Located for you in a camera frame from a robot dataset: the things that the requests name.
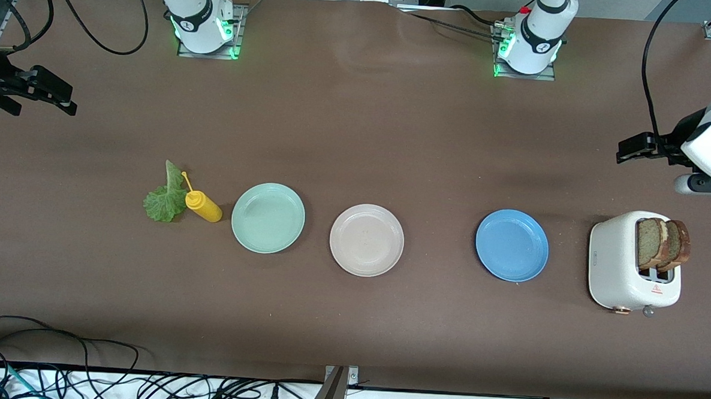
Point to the beige plate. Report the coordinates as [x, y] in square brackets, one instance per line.
[366, 241]

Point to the yellow squeeze bottle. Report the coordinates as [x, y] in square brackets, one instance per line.
[206, 208]

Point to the mint green plate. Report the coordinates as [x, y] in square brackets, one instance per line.
[267, 218]

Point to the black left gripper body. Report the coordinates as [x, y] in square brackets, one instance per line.
[681, 131]

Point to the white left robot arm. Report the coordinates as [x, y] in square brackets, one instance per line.
[543, 28]

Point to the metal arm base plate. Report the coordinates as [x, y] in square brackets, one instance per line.
[238, 32]
[523, 76]

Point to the brown bread slice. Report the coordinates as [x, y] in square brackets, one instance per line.
[649, 242]
[680, 243]

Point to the green lettuce leaf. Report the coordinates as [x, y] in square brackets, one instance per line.
[163, 206]

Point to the grey metal post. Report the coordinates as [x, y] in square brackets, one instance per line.
[332, 396]

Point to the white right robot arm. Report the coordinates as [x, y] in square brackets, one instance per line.
[195, 12]

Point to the blue plate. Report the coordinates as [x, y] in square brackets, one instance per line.
[512, 245]

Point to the white toaster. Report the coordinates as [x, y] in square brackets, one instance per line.
[614, 259]

